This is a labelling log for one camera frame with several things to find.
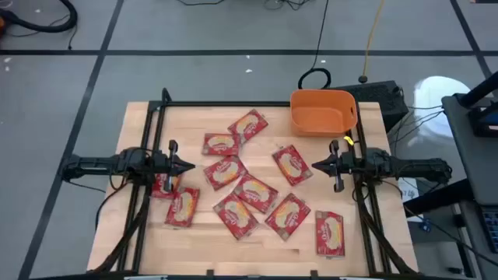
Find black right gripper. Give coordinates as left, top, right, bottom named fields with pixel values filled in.
left=311, top=138, right=355, bottom=194

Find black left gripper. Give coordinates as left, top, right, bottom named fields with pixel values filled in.
left=157, top=138, right=196, bottom=193

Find orange plastic basket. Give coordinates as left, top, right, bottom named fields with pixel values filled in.
left=289, top=89, right=359, bottom=138

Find black computer tower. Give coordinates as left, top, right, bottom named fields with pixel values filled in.
left=330, top=80, right=409, bottom=133

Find white paper sheet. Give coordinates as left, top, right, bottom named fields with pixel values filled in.
left=398, top=186, right=419, bottom=203

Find black desk base bar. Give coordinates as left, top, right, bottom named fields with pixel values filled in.
left=402, top=178, right=474, bottom=219

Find grey side desk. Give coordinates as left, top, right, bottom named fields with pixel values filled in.
left=441, top=93, right=498, bottom=207

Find black desktop device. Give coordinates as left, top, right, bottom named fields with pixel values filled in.
left=466, top=103, right=498, bottom=138

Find laptop keyboard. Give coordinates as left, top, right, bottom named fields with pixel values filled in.
left=480, top=205, right=498, bottom=254

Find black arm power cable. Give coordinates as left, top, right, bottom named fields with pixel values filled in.
left=94, top=170, right=133, bottom=231

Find yellow hanging cable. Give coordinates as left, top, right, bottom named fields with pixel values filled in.
left=359, top=0, right=386, bottom=84

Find black hanging cable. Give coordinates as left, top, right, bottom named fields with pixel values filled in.
left=297, top=0, right=331, bottom=91

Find tangled black floor cables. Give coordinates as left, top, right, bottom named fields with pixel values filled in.
left=263, top=0, right=314, bottom=12

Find black ribbed hose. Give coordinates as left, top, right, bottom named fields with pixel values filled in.
left=0, top=0, right=78, bottom=34

